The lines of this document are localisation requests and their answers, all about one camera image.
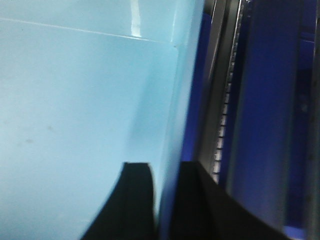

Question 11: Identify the roller track strip right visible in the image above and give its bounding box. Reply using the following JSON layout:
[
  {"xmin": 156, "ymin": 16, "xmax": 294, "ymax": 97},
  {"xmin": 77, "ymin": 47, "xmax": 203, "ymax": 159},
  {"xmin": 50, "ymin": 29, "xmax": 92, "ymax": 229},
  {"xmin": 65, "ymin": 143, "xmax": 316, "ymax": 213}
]
[{"xmin": 193, "ymin": 0, "xmax": 247, "ymax": 183}]

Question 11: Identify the dark blue bin beside track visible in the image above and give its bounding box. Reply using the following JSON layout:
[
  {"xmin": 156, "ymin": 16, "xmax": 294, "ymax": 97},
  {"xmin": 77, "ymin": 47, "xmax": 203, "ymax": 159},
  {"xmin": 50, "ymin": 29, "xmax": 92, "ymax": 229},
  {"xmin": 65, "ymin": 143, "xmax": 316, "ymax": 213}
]
[{"xmin": 227, "ymin": 0, "xmax": 320, "ymax": 240}]

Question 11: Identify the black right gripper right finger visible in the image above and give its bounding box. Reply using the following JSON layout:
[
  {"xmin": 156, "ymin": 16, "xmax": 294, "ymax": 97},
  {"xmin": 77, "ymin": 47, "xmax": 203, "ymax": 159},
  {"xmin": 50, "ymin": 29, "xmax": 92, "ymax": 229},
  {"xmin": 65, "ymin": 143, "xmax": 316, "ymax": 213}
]
[{"xmin": 169, "ymin": 161, "xmax": 287, "ymax": 240}]

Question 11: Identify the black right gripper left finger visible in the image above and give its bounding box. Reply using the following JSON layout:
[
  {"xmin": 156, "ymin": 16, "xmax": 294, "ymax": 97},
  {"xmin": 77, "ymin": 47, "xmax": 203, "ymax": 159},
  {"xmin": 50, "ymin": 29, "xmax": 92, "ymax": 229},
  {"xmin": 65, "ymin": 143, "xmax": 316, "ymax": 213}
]
[{"xmin": 82, "ymin": 162, "xmax": 157, "ymax": 240}]

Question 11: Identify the light blue plastic bin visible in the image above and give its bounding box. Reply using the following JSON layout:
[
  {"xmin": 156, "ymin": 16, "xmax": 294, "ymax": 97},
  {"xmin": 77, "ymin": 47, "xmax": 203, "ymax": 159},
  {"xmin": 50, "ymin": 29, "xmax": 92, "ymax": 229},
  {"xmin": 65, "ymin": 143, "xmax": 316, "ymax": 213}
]
[{"xmin": 0, "ymin": 0, "xmax": 205, "ymax": 240}]

